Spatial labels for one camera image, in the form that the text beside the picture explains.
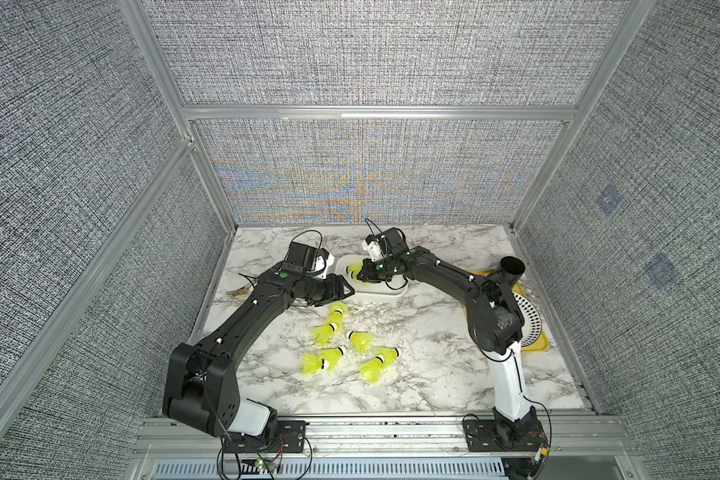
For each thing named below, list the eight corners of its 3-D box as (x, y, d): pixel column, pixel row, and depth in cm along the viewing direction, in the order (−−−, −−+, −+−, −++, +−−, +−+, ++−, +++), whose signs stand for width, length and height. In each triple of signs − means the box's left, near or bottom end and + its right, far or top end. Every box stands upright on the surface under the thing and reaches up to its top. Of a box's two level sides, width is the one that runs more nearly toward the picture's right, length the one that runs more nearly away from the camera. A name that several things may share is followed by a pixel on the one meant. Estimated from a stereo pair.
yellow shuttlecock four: (310, 339, 92) (309, 334, 89) (322, 321, 96) (321, 316, 93) (325, 347, 90) (324, 342, 88) (336, 329, 94) (336, 323, 91)
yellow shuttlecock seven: (371, 387, 83) (371, 384, 81) (360, 369, 86) (360, 365, 84) (391, 374, 85) (392, 370, 83) (380, 356, 89) (381, 353, 86)
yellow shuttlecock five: (362, 354, 89) (362, 350, 87) (346, 336, 93) (346, 333, 91) (375, 342, 91) (376, 339, 90) (359, 325, 95) (359, 322, 93)
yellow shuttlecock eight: (304, 376, 85) (302, 371, 82) (303, 359, 88) (300, 353, 85) (347, 367, 87) (347, 361, 83) (344, 350, 90) (344, 345, 86)
